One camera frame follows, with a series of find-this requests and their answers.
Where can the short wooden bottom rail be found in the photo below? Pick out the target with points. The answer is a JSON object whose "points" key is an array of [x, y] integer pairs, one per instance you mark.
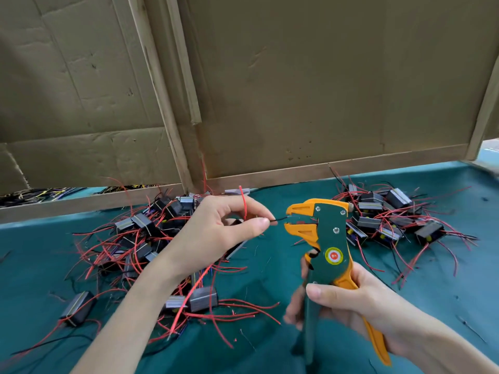
{"points": [[78, 206]]}

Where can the person's left hand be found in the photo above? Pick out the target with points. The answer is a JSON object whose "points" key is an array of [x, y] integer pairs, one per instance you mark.
{"points": [[207, 233]]}

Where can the wooden corner post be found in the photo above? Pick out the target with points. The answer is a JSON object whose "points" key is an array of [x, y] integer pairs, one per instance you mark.
{"points": [[482, 113]]}

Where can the person's right forearm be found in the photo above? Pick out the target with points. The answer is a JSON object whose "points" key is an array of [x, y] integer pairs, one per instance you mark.
{"points": [[448, 348]]}

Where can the creased brown cardboard panel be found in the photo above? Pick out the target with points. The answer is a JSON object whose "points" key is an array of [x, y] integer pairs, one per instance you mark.
{"points": [[70, 74]]}

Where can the wide wooden post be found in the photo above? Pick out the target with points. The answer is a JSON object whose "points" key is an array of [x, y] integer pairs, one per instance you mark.
{"points": [[160, 89]]}

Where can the person's left forearm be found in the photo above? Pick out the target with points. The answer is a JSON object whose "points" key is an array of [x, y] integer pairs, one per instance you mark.
{"points": [[129, 327]]}

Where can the thin wooden strip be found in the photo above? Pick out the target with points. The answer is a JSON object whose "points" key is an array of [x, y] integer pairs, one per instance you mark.
{"points": [[184, 62]]}

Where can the flat grey board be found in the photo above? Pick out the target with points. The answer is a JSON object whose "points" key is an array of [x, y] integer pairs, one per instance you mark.
{"points": [[487, 155]]}

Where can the long wooden bottom rail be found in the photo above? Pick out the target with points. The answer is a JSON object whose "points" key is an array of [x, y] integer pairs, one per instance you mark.
{"points": [[343, 166]]}

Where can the smooth brown cardboard panel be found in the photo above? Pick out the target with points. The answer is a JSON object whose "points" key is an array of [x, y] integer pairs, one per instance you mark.
{"points": [[343, 74]]}

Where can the person's right hand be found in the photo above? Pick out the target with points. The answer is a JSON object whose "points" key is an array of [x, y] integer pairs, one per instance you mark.
{"points": [[366, 304]]}

